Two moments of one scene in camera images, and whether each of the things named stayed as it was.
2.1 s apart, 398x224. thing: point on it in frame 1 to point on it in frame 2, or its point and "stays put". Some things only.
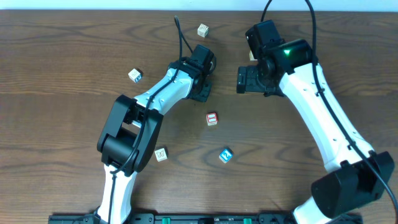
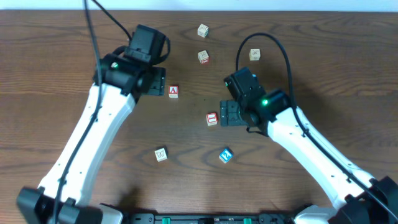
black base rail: [179, 218] stays put
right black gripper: [242, 79] to [231, 112]
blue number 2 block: [226, 155] stays put
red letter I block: [211, 119] stays put
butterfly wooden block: [161, 155] stays put
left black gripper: [203, 92] to [157, 81]
